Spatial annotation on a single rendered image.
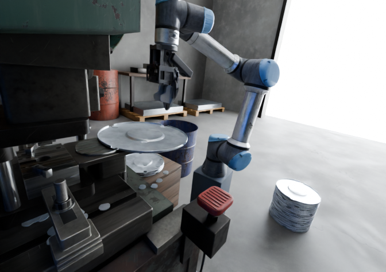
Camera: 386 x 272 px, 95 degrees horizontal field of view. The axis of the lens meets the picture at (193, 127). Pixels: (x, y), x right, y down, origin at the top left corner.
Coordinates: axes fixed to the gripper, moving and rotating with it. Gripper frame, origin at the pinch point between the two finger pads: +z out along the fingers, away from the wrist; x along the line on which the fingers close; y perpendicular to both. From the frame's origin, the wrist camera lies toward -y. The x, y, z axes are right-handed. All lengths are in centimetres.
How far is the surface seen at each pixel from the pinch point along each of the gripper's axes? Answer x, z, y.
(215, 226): 35.1, 17.1, 14.6
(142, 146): 8.2, 8.8, 15.4
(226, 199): 35.1, 11.6, 11.9
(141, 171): -37, 49, -11
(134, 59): -333, -25, -167
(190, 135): -53, 43, -71
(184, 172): -55, 82, -68
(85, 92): 8.2, -7.0, 28.7
